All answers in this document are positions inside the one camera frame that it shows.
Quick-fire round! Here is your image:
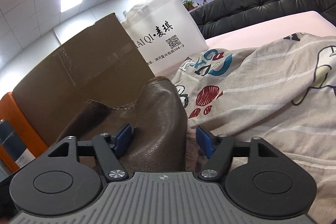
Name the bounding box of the orange board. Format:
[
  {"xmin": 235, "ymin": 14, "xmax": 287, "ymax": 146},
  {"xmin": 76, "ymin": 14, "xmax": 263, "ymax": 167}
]
[{"xmin": 0, "ymin": 92, "xmax": 49, "ymax": 157}]

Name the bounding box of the white shopping bag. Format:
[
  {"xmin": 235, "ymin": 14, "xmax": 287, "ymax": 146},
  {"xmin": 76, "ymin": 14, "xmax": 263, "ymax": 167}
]
[{"xmin": 121, "ymin": 0, "xmax": 208, "ymax": 76}]

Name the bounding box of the brown cardboard box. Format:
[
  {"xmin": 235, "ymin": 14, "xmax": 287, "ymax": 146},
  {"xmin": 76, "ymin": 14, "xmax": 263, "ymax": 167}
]
[{"xmin": 13, "ymin": 13, "xmax": 154, "ymax": 145}]

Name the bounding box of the black leather sofa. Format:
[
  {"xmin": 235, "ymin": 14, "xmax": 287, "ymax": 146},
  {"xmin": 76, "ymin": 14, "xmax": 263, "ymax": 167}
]
[{"xmin": 190, "ymin": 0, "xmax": 335, "ymax": 39}]

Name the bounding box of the pink mattress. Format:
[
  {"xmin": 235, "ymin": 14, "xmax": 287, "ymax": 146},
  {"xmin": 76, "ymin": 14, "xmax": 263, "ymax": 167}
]
[{"xmin": 206, "ymin": 11, "xmax": 335, "ymax": 50}]

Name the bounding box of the dark blue thermos bottle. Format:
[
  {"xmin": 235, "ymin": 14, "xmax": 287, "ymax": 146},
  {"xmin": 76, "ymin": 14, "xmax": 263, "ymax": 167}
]
[{"xmin": 0, "ymin": 119, "xmax": 35, "ymax": 168}]

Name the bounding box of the brown leather garment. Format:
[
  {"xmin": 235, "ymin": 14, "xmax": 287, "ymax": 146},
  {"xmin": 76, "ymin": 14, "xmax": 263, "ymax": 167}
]
[{"xmin": 58, "ymin": 77, "xmax": 187, "ymax": 173}]

